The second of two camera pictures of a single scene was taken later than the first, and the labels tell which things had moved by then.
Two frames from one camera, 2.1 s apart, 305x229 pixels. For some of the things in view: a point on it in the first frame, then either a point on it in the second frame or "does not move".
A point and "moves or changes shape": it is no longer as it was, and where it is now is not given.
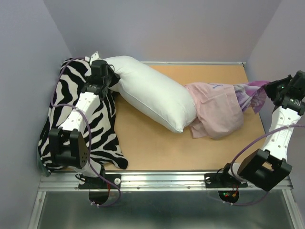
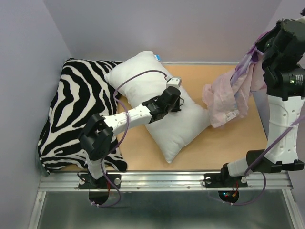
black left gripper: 115,77 -> 176,108
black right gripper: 269,86 -> 261,43
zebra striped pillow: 106,144 does not move
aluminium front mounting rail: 148,181 does not move
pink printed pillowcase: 220,107 -> 228,95
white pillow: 167,100 moves or changes shape
